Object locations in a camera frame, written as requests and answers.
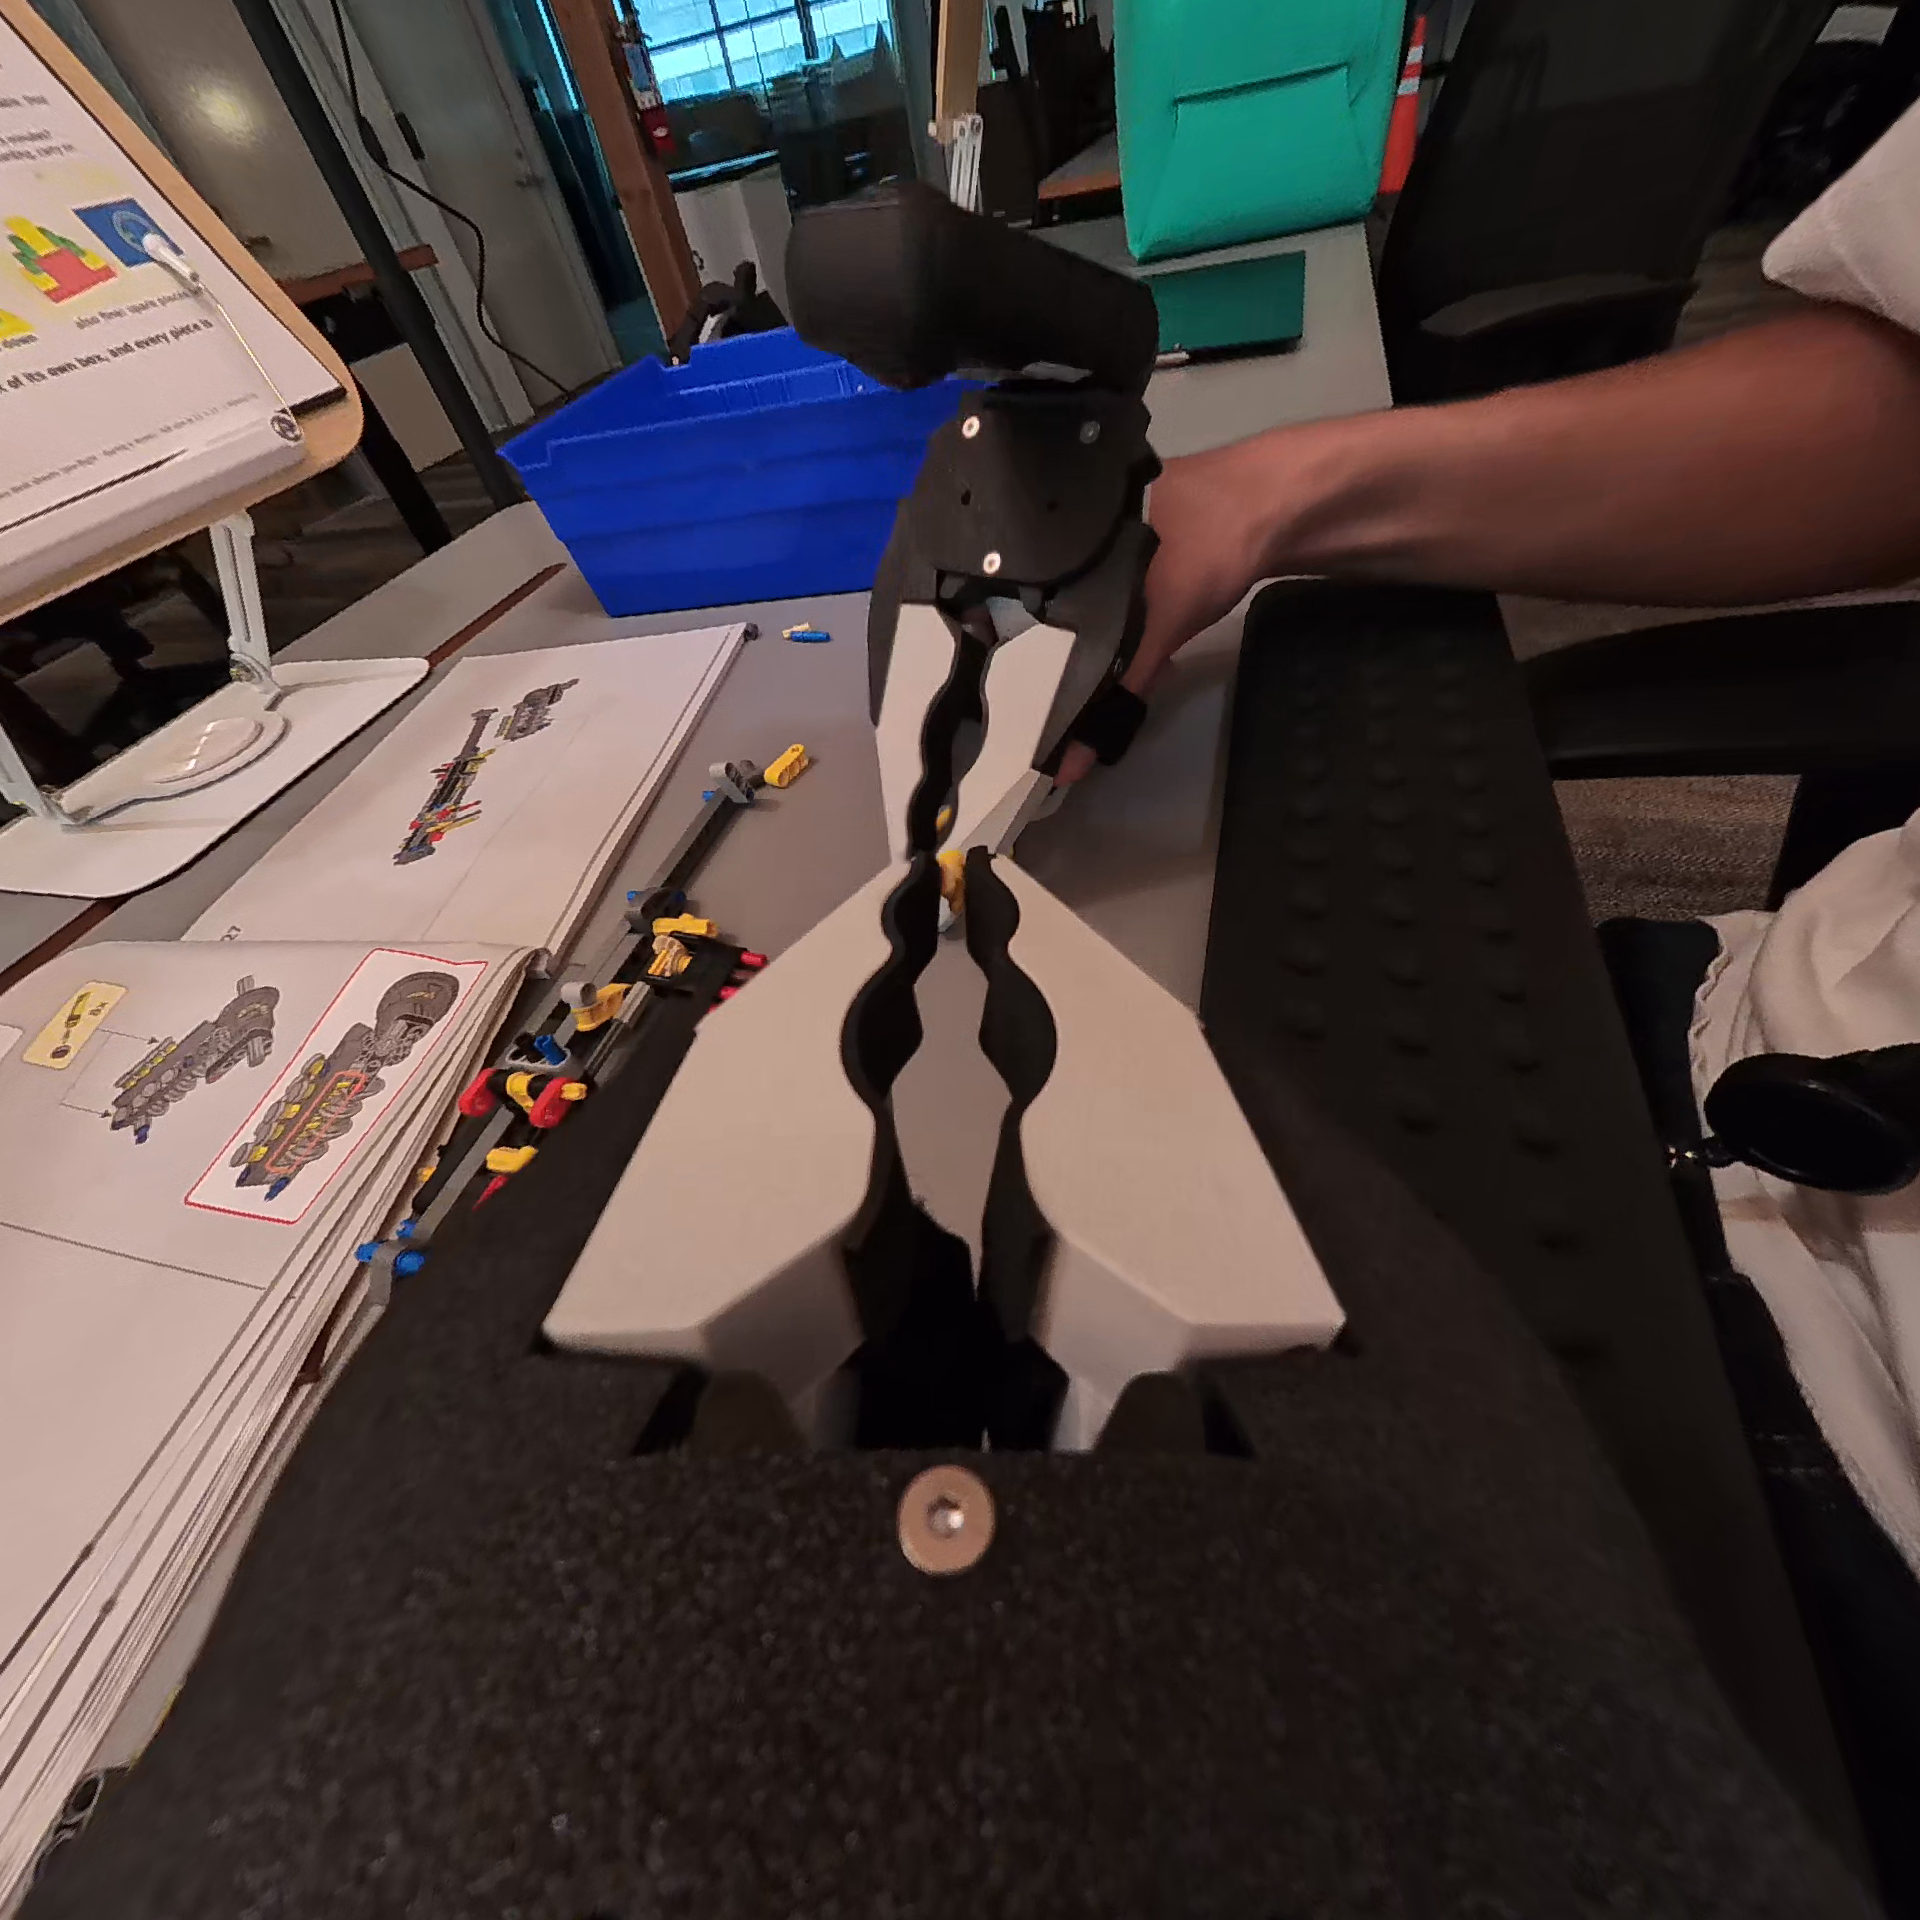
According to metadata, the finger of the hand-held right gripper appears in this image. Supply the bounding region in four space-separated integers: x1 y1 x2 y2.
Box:
946 619 1083 867
873 597 965 867

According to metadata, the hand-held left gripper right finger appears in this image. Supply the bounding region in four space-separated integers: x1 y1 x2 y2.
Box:
959 850 1345 1455

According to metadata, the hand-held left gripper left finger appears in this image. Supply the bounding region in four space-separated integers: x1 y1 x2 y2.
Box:
540 862 938 1449

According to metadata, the person's right forearm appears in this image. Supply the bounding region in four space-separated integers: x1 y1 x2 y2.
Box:
1243 310 1920 609

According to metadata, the grey black lego chassis assembly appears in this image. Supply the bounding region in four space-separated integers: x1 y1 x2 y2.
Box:
355 742 812 1308

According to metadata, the lego instruction booklet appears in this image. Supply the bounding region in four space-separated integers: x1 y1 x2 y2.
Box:
0 622 751 1834

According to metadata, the person's right hand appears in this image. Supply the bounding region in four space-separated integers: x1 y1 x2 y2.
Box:
1047 441 1310 789

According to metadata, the stack of blue plastic bins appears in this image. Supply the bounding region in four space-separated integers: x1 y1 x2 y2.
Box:
497 322 993 619

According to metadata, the black perforated board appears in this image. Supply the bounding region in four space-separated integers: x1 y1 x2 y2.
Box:
1198 577 1876 1920

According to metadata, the teal tote bag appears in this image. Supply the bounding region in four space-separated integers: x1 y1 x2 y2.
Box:
1113 0 1411 353

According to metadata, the orange traffic cone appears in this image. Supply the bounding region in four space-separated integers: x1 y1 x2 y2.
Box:
1380 14 1428 198

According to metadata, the black mesh office chair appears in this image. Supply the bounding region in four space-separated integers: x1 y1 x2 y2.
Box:
1376 0 1837 407

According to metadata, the black round object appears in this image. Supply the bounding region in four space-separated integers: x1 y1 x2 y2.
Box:
1701 1049 1920 1197

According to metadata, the black tripod pole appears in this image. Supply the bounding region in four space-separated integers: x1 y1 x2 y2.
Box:
241 0 519 512

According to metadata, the wooden document holder stand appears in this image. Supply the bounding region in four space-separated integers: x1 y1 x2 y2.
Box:
0 0 437 903

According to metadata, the black chair armrest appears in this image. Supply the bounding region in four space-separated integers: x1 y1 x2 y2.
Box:
1530 601 1920 903

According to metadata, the white printed instruction sheet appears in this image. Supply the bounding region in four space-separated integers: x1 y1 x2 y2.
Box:
0 23 347 563

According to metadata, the black hanging cable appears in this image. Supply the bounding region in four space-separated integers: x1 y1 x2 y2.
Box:
323 0 536 424

